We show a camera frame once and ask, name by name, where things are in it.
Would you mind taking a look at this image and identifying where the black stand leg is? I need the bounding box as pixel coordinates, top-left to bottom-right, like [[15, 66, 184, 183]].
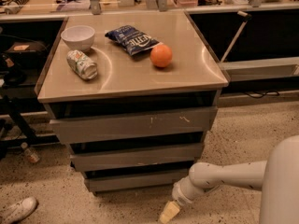
[[2, 95, 37, 144]]

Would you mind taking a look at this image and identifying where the grey top drawer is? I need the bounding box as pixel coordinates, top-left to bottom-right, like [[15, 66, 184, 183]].
[[50, 106, 217, 144]]

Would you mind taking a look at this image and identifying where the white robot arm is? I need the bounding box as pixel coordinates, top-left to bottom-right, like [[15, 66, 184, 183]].
[[159, 135, 299, 224]]

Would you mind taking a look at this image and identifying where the white shoe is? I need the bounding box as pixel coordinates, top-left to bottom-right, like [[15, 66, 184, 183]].
[[0, 197, 38, 224]]

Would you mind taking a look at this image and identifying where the white stick with black tip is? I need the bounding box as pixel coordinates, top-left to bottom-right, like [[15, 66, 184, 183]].
[[221, 10, 251, 63]]

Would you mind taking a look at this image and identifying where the black bag on shelf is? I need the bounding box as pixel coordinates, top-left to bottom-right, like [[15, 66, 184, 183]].
[[6, 41, 48, 59]]

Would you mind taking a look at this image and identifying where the grey cabinet with steel top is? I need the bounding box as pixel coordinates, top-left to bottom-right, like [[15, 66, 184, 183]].
[[35, 10, 231, 196]]

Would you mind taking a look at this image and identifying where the grey drawer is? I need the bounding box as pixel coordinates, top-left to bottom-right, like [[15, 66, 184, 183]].
[[70, 143, 203, 172], [50, 106, 217, 144], [84, 168, 189, 192]]

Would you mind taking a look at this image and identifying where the orange fruit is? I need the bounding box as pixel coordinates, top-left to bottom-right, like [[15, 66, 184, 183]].
[[149, 44, 172, 68]]

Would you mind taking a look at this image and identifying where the plastic bottle on floor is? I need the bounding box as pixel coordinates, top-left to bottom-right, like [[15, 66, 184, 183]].
[[21, 142, 40, 163]]

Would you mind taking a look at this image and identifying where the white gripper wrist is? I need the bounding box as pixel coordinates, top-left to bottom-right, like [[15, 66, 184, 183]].
[[159, 176, 205, 224]]

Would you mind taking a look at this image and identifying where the black cable on floor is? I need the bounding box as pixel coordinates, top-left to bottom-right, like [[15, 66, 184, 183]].
[[243, 90, 280, 99]]

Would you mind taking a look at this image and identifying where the white bowl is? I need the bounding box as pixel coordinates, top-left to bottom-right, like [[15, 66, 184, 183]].
[[61, 25, 95, 51]]

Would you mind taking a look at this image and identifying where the grey middle drawer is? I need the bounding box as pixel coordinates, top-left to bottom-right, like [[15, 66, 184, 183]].
[[70, 143, 203, 172]]

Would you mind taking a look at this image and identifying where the grey bottom drawer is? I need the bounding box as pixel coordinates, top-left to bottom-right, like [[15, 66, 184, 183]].
[[84, 168, 189, 192]]

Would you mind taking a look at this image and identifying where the blue chip bag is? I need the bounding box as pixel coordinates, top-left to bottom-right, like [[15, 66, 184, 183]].
[[105, 25, 160, 56]]

